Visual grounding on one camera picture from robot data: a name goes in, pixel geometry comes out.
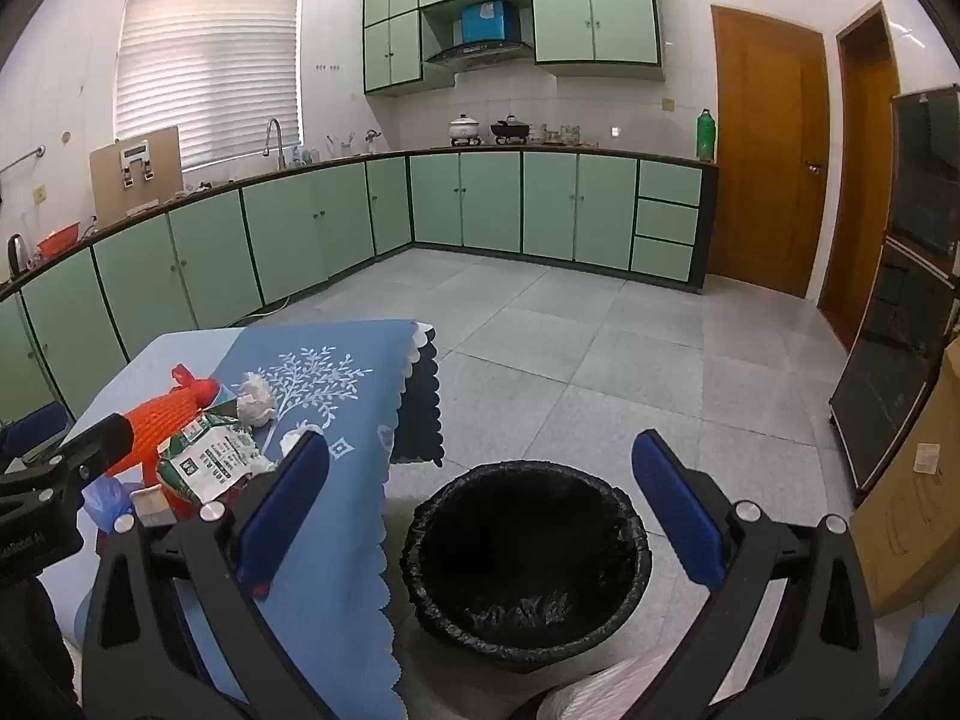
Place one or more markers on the blue printed tablecloth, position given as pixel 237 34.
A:
pixel 337 405

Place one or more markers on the orange foam fruit net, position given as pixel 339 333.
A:
pixel 165 412

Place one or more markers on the orange basin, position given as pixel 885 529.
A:
pixel 56 244

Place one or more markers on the black wok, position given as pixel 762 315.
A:
pixel 511 130

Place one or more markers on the kitchen faucet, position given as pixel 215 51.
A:
pixel 282 150

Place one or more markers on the green and white snack packet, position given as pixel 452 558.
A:
pixel 210 457

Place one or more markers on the white cooking pot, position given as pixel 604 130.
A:
pixel 463 129

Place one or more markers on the red plastic bag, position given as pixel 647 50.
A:
pixel 182 374

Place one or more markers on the black glass cabinet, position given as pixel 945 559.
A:
pixel 892 360

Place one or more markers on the wall towel bar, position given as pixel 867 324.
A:
pixel 22 160

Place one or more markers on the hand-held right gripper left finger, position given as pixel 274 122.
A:
pixel 285 510

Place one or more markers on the green wall cabinets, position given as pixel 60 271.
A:
pixel 592 22

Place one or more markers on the blue plastic bag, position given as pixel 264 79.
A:
pixel 105 501

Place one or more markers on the large plain cardboard box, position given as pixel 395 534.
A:
pixel 915 525

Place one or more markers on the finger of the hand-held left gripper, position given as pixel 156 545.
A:
pixel 97 446

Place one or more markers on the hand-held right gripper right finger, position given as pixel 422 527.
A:
pixel 675 510

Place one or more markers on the person's left forearm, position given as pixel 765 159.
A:
pixel 37 637

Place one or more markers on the white tissue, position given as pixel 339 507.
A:
pixel 255 397
pixel 294 436

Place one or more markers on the blue chair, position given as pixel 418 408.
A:
pixel 34 424

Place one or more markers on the blue box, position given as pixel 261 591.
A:
pixel 487 22

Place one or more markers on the cardboard box with white label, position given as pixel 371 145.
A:
pixel 135 195

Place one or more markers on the green thermos bottle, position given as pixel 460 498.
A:
pixel 706 136

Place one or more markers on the range hood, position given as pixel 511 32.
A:
pixel 480 54

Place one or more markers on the white window blind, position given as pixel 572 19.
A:
pixel 210 75

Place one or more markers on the green base cabinets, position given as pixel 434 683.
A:
pixel 487 202

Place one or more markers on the black-lined waste bin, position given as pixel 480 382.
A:
pixel 525 540

